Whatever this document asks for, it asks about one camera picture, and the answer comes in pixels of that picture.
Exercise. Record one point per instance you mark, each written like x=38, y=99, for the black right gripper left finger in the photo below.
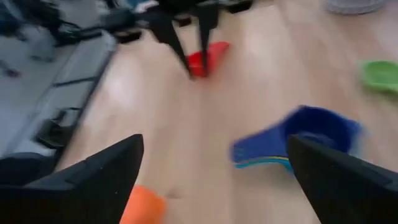
x=77, y=193

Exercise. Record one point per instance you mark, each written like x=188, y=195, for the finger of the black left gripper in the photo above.
x=206, y=31
x=169, y=34

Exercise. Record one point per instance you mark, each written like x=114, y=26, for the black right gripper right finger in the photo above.
x=342, y=193

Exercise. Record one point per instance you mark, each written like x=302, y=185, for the red measuring cup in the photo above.
x=217, y=54

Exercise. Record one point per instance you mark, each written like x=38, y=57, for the orange measuring cup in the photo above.
x=143, y=207

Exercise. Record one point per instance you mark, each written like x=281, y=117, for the dark blue measuring cup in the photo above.
x=311, y=121

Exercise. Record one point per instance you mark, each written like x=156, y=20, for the green measuring cup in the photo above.
x=381, y=74

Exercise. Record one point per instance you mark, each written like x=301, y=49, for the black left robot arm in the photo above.
x=118, y=18

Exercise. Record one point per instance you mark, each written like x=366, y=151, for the succulent plant in patterned pot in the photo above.
x=354, y=6

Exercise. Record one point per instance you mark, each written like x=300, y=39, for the black aluminium table frame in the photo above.
x=53, y=133

